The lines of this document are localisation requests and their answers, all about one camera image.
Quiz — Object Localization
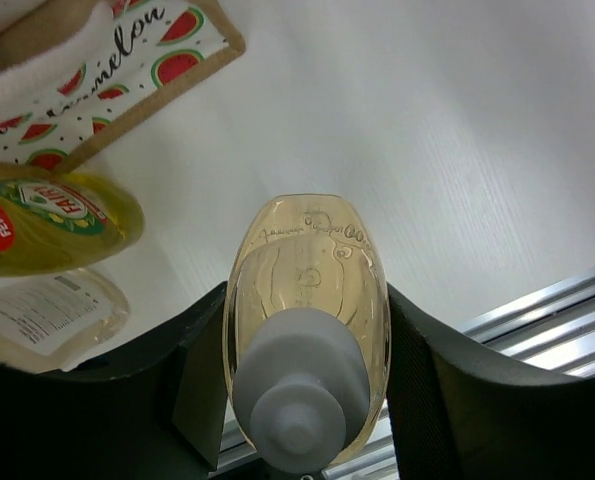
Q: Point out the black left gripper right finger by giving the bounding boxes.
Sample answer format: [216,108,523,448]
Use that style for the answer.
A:
[387,287,595,479]

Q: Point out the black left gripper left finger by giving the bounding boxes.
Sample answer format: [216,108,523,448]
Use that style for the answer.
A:
[0,286,226,479]

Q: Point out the amber bottle clear cap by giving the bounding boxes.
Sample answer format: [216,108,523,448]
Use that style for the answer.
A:
[0,269,130,374]

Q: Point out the amber bottle white cap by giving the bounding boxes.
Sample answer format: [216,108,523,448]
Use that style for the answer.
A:
[222,193,391,474]

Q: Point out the yellow bottle red cap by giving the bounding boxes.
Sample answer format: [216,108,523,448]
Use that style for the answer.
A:
[0,172,145,277]

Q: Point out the red dotted canvas bag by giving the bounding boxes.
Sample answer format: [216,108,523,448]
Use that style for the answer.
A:
[0,1,246,177]

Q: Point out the aluminium mounting rail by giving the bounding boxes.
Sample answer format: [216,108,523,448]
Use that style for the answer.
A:
[211,263,595,474]

